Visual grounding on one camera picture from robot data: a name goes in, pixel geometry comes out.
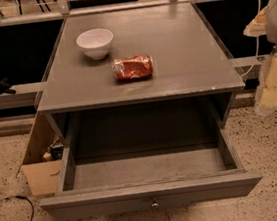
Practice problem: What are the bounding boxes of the cardboard box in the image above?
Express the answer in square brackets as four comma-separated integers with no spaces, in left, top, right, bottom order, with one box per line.
[21,114,61,196]

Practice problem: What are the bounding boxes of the metal frame rail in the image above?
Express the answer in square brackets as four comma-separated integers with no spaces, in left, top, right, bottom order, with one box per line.
[0,0,222,27]

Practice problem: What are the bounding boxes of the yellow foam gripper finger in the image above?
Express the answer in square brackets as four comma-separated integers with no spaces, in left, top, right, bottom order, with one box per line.
[254,52,277,116]

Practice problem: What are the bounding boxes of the grey drawer cabinet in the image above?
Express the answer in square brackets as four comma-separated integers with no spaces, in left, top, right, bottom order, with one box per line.
[24,0,251,153]

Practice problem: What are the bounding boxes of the items inside cardboard box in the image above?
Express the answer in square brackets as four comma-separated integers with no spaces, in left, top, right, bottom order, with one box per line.
[42,145,64,162]

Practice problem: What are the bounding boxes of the white hanging cable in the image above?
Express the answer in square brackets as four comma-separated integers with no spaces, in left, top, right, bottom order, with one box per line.
[231,0,271,79]

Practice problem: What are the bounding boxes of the grey top drawer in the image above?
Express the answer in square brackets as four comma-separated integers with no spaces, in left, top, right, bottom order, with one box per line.
[28,89,266,221]

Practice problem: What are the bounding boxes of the white bowl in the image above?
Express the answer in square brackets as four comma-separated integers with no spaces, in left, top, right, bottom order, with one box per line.
[76,28,114,60]

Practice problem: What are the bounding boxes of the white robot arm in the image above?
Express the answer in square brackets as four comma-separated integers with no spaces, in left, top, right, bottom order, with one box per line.
[244,0,277,116]

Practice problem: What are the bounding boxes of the crushed orange soda can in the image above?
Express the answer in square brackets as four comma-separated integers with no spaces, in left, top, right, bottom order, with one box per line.
[112,54,154,81]

